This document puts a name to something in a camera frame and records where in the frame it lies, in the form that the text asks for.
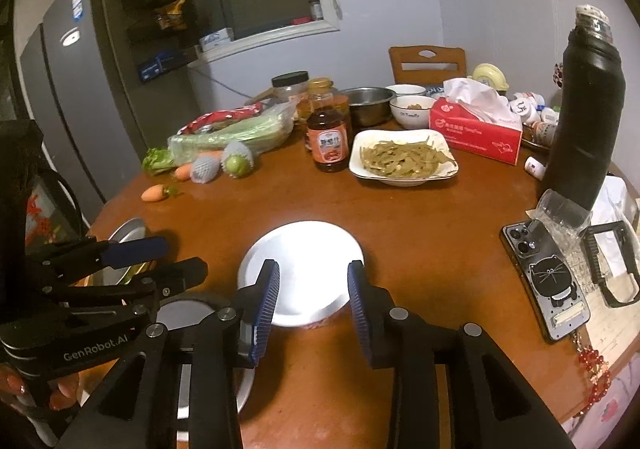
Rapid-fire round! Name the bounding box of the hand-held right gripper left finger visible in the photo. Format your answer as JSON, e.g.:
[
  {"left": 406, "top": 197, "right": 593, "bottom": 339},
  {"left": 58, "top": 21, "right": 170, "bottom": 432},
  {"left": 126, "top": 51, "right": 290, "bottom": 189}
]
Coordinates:
[{"left": 55, "top": 258, "right": 282, "bottom": 449}]

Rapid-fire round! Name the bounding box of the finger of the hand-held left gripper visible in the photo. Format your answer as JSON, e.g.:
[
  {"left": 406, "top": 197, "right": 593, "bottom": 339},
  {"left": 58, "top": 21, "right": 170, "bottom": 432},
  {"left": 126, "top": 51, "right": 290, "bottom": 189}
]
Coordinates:
[
  {"left": 27, "top": 235, "right": 171, "bottom": 280},
  {"left": 47, "top": 256, "right": 209, "bottom": 330}
]

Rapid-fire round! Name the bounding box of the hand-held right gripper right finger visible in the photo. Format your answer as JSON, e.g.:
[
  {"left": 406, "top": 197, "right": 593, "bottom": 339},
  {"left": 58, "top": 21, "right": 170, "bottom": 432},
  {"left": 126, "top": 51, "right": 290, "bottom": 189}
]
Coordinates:
[{"left": 346, "top": 259, "right": 576, "bottom": 449}]

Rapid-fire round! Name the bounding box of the round metal plate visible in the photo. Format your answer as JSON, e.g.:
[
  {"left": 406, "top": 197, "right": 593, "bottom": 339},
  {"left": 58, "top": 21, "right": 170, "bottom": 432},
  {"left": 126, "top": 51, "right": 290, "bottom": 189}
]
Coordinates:
[{"left": 87, "top": 216, "right": 151, "bottom": 287}]

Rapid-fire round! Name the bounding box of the yellow ribbed bowl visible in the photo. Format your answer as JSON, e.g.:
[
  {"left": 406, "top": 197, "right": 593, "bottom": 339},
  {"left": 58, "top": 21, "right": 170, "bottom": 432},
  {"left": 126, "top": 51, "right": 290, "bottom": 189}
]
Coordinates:
[{"left": 117, "top": 260, "right": 156, "bottom": 286}]

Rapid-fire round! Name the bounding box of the large steel bowl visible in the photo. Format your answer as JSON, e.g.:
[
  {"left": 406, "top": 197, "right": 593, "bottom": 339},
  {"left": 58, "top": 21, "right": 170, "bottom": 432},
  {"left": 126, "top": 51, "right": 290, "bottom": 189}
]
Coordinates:
[{"left": 150, "top": 291, "right": 257, "bottom": 442}]

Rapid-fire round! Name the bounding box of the white-lidded red noodle cup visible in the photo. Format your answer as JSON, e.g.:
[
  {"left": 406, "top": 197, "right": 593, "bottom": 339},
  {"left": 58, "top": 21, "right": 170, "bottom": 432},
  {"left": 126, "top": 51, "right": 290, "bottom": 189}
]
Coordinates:
[{"left": 237, "top": 222, "right": 365, "bottom": 330}]

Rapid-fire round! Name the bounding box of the person's left hand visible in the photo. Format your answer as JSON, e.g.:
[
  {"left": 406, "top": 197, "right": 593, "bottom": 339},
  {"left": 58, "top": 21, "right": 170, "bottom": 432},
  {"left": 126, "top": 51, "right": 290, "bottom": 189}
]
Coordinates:
[{"left": 0, "top": 364, "right": 82, "bottom": 412}]

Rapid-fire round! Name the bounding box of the glass door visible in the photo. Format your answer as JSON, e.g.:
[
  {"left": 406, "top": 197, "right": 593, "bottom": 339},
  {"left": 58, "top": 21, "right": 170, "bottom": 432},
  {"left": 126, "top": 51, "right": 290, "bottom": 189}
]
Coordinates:
[{"left": 22, "top": 164, "right": 88, "bottom": 255}]

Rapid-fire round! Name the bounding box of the red paper door decoration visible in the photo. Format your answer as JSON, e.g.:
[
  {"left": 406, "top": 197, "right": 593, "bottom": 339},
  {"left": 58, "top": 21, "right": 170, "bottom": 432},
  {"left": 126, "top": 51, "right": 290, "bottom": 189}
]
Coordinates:
[{"left": 27, "top": 194, "right": 56, "bottom": 250}]

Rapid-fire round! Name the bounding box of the green fruit in foam net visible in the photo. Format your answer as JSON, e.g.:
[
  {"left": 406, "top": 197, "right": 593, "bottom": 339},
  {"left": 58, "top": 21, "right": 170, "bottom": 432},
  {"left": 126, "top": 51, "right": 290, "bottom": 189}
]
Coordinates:
[
  {"left": 191, "top": 153, "right": 221, "bottom": 186},
  {"left": 221, "top": 142, "right": 257, "bottom": 178}
]

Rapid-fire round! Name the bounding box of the celery in plastic bag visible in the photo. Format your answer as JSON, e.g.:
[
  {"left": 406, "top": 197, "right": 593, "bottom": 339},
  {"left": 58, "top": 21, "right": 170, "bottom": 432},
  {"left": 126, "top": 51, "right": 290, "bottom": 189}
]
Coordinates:
[{"left": 141, "top": 102, "right": 296, "bottom": 176}]

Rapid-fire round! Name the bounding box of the red snack bag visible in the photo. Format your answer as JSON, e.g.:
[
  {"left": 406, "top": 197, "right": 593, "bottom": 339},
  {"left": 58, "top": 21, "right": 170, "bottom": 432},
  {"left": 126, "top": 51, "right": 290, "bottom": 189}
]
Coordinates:
[{"left": 177, "top": 102, "right": 266, "bottom": 136}]

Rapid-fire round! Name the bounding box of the white plate of vegetables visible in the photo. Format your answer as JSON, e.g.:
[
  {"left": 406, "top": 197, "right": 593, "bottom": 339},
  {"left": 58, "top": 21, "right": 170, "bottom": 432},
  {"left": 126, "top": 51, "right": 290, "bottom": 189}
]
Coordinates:
[{"left": 348, "top": 129, "right": 460, "bottom": 187}]

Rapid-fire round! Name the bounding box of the grey refrigerator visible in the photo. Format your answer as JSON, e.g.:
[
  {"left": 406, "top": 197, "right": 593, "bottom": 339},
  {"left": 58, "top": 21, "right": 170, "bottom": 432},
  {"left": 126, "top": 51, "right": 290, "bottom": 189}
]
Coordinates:
[{"left": 20, "top": 0, "right": 201, "bottom": 202}]

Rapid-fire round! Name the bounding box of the brown sauce bottle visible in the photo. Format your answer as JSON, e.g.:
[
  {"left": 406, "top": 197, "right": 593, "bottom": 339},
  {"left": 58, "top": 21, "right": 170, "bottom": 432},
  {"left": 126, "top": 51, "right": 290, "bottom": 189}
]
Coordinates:
[{"left": 306, "top": 109, "right": 352, "bottom": 174}]

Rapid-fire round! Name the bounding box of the blue box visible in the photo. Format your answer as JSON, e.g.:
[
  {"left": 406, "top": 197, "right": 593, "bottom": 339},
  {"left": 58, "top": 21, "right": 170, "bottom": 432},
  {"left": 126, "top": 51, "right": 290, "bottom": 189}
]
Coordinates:
[{"left": 136, "top": 49, "right": 188, "bottom": 82}]

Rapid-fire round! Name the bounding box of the phone with cat case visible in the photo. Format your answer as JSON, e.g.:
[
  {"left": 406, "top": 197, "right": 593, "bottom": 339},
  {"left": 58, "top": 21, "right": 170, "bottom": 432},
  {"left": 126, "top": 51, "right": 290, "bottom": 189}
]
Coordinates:
[{"left": 501, "top": 219, "right": 592, "bottom": 344}]

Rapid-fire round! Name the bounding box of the small white bowl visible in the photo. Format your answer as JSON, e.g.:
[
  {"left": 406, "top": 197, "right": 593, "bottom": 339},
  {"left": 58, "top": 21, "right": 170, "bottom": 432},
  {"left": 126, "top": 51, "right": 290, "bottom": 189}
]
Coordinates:
[{"left": 389, "top": 95, "right": 437, "bottom": 131}]

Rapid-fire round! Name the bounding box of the small steel bowl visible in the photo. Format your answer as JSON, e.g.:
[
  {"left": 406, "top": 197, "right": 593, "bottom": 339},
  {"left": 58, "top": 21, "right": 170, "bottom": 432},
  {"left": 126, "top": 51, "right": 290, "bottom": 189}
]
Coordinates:
[{"left": 337, "top": 86, "right": 397, "bottom": 127}]

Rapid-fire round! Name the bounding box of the glass jar black lid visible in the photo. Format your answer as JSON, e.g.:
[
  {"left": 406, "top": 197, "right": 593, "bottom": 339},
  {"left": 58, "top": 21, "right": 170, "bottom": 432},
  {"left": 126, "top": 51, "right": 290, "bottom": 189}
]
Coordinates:
[{"left": 271, "top": 71, "right": 311, "bottom": 105}]

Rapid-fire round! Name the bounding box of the red tissue box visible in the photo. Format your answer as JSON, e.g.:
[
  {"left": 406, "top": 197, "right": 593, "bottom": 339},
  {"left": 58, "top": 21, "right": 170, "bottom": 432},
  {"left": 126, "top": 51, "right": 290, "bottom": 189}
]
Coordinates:
[{"left": 429, "top": 78, "right": 524, "bottom": 166}]

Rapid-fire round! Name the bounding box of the glass jar yellow cap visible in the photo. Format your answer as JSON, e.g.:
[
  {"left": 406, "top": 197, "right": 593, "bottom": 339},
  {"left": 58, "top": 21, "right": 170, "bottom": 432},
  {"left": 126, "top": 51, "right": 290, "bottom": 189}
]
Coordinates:
[{"left": 307, "top": 78, "right": 335, "bottom": 112}]

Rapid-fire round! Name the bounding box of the white flat box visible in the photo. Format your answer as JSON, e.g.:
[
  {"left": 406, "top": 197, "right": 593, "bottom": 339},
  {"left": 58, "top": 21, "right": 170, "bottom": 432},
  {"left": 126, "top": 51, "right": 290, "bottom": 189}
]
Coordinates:
[{"left": 200, "top": 28, "right": 235, "bottom": 50}]

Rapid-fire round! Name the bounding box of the white bowl blue rim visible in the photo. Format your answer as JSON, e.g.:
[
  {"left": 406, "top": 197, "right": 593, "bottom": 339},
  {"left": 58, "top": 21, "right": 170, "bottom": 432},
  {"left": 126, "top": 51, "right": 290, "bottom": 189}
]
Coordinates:
[{"left": 385, "top": 84, "right": 427, "bottom": 100}]

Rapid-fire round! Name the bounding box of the clear plastic wrapper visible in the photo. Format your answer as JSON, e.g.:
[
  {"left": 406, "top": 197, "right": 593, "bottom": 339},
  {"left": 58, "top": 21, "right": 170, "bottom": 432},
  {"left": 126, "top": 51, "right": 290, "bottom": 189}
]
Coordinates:
[{"left": 535, "top": 189, "right": 596, "bottom": 290}]

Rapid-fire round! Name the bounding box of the black hanging storage rack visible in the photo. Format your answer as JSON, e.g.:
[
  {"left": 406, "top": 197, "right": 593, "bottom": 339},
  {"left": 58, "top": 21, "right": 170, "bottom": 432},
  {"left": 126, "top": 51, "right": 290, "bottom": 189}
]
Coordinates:
[{"left": 120, "top": 0, "right": 201, "bottom": 55}]

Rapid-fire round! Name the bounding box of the wooden chair with cutout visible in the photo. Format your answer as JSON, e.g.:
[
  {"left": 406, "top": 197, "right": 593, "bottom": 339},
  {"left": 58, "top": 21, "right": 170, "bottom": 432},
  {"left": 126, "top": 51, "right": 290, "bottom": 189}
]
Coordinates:
[{"left": 389, "top": 45, "right": 468, "bottom": 86}]

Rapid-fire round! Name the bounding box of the beige paper sheet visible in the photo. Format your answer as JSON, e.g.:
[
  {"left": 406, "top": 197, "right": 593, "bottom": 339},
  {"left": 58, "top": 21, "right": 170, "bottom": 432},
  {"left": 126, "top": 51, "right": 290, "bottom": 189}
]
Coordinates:
[{"left": 570, "top": 274, "right": 640, "bottom": 380}]

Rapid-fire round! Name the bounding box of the patterned tape roll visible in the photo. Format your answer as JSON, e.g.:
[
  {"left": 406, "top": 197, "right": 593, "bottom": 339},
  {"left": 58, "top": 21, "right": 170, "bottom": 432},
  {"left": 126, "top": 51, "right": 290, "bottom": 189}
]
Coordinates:
[{"left": 530, "top": 120, "right": 558, "bottom": 146}]

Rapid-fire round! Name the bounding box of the marked small white bottle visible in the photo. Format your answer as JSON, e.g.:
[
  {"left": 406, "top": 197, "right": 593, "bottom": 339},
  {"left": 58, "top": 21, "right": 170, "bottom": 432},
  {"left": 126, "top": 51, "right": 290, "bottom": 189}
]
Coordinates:
[{"left": 509, "top": 96, "right": 541, "bottom": 124}]

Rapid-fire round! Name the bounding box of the yellow round container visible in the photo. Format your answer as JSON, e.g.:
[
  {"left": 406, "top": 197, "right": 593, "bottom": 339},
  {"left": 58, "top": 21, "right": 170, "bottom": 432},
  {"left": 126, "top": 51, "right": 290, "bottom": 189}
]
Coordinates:
[{"left": 471, "top": 62, "right": 510, "bottom": 92}]

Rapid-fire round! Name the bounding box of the white plastic bag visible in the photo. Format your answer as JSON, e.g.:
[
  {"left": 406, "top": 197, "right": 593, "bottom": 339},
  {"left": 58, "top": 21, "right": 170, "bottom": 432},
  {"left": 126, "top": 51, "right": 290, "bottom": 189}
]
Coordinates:
[{"left": 595, "top": 174, "right": 640, "bottom": 280}]

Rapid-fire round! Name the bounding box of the black thermos bottle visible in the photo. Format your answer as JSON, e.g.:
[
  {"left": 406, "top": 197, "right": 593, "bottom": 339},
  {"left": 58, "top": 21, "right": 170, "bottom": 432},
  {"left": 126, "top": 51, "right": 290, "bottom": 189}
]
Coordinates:
[{"left": 541, "top": 4, "right": 627, "bottom": 211}]

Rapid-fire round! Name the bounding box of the black cable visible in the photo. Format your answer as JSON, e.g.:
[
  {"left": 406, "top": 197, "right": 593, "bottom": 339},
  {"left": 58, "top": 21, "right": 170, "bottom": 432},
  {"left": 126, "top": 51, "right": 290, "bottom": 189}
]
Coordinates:
[{"left": 190, "top": 66, "right": 261, "bottom": 102}]

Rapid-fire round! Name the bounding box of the red bead string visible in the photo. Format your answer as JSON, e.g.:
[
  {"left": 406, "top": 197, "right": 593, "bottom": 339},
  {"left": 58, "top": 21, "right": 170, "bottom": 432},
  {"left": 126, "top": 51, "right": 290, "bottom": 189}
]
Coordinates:
[{"left": 572, "top": 331, "right": 613, "bottom": 417}]

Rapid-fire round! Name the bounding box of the black rectangular frame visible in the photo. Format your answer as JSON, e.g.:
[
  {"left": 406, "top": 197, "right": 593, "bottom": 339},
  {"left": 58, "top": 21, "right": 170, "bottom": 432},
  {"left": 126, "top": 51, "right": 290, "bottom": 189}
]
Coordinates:
[{"left": 582, "top": 222, "right": 640, "bottom": 308}]

